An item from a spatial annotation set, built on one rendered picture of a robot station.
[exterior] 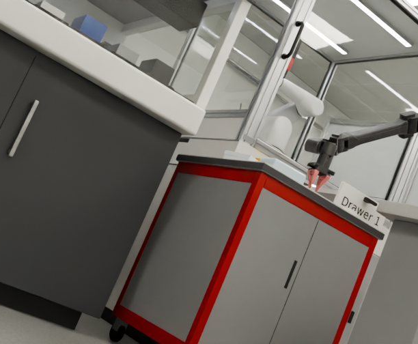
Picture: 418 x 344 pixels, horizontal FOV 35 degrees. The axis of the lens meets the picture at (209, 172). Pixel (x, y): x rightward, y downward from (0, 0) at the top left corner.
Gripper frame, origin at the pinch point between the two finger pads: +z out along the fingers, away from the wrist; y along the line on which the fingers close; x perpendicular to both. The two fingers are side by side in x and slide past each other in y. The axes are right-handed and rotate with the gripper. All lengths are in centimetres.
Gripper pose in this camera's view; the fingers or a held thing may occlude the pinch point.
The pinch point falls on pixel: (313, 188)
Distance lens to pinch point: 273.3
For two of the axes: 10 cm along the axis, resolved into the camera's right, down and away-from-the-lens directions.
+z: -3.9, 9.0, -1.7
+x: 3.1, -0.5, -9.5
